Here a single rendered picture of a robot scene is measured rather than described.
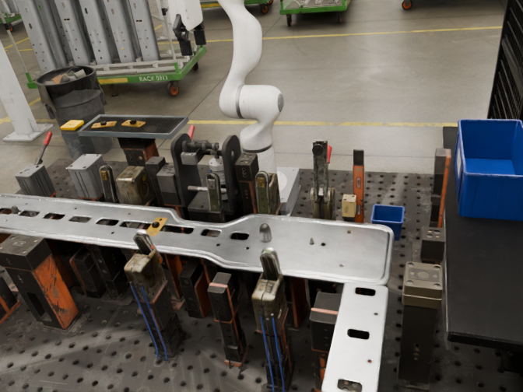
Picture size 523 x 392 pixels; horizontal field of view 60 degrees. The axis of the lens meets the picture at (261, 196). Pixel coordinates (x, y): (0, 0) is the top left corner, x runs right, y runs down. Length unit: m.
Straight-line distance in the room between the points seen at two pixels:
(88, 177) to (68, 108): 2.55
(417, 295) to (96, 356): 0.94
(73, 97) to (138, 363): 2.93
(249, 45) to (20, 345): 1.21
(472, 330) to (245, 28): 1.14
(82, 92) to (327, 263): 3.20
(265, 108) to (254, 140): 0.14
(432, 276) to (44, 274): 1.06
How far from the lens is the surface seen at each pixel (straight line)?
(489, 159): 1.51
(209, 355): 1.38
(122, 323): 1.55
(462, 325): 0.99
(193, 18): 1.28
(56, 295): 1.53
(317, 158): 1.22
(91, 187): 1.59
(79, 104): 4.08
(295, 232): 1.23
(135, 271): 1.17
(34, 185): 1.78
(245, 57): 1.61
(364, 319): 1.02
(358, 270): 1.12
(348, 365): 0.94
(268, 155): 1.71
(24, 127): 5.19
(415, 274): 1.03
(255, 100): 1.59
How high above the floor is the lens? 1.77
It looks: 34 degrees down
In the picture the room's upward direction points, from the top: 8 degrees counter-clockwise
